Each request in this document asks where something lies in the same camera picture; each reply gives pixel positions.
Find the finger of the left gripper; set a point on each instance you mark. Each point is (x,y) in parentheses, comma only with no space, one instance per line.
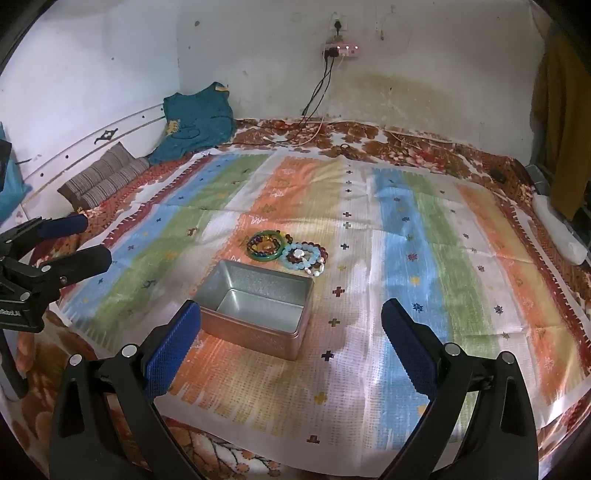
(18,241)
(82,264)

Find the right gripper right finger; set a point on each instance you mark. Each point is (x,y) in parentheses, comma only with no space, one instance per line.
(500,441)

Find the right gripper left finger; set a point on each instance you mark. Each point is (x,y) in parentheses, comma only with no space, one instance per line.
(84,443)

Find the green jade bangle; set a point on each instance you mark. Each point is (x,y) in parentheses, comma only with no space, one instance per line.
(265,246)

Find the striped brown pillow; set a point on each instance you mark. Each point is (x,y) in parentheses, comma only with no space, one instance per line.
(115,169)

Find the silver metal tin box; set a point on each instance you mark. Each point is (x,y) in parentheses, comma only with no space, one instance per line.
(257,308)

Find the white long object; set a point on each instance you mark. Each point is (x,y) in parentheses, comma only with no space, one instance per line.
(569,247)

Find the teal folded garment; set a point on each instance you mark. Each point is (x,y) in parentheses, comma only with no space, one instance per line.
(194,123)

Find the striped colourful cloth mat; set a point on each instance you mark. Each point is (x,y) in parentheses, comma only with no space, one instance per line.
(458,257)

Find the mustard hanging garment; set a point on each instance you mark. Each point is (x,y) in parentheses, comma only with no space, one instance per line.
(561,106)

